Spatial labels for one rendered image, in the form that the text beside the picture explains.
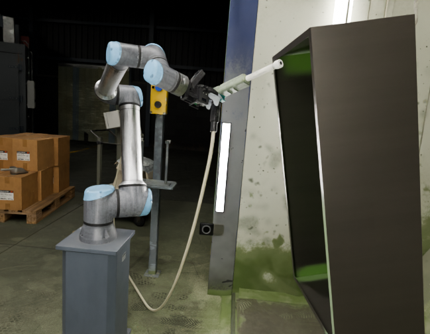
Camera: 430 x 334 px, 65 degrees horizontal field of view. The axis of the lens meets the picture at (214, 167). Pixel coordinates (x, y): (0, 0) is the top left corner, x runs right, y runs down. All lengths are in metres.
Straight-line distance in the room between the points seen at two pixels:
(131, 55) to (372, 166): 1.00
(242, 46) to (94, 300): 1.74
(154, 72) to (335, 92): 0.66
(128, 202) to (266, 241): 1.10
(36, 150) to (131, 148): 2.59
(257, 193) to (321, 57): 1.35
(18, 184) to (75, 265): 2.36
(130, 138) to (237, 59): 0.91
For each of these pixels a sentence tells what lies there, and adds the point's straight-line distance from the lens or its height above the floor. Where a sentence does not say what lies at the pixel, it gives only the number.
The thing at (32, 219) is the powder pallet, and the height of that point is 0.05.
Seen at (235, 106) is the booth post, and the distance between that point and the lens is 2.30.
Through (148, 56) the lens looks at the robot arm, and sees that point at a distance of 1.44.
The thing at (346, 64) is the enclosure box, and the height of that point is 1.53.
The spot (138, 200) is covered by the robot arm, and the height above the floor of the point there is 0.85.
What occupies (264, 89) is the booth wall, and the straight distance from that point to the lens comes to 2.31.
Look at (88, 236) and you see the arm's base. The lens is 1.83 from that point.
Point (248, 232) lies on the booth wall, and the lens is 2.45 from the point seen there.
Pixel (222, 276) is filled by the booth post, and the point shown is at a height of 0.16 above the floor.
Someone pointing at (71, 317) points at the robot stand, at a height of 0.26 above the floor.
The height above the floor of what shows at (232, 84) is 1.46.
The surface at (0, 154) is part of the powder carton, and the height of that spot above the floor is 0.66.
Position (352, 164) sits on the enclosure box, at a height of 1.19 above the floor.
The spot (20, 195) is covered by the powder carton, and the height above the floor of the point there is 0.31.
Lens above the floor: 1.34
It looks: 9 degrees down
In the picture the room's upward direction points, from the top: 4 degrees clockwise
